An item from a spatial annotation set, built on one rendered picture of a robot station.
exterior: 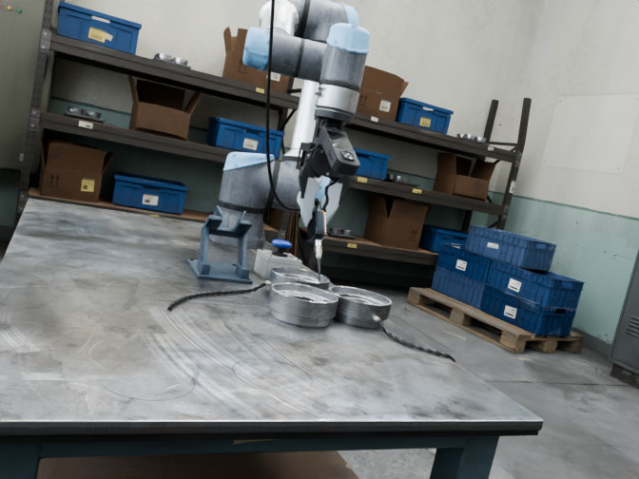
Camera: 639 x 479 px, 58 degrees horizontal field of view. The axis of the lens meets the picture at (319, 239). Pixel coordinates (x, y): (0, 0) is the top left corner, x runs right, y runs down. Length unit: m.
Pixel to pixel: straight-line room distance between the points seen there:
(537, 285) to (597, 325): 0.93
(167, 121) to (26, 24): 1.12
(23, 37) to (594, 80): 4.58
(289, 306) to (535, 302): 3.78
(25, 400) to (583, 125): 5.48
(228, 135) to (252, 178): 3.09
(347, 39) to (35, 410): 0.78
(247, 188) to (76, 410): 0.96
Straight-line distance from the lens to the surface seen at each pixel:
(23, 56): 4.63
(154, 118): 4.35
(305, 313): 0.84
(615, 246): 5.28
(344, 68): 1.06
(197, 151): 4.35
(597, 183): 5.51
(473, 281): 4.96
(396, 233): 5.15
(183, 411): 0.55
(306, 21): 1.52
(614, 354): 4.60
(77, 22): 4.39
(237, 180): 1.42
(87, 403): 0.55
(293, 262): 1.13
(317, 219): 1.05
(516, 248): 4.70
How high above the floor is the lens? 1.04
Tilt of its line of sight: 7 degrees down
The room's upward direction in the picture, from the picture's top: 12 degrees clockwise
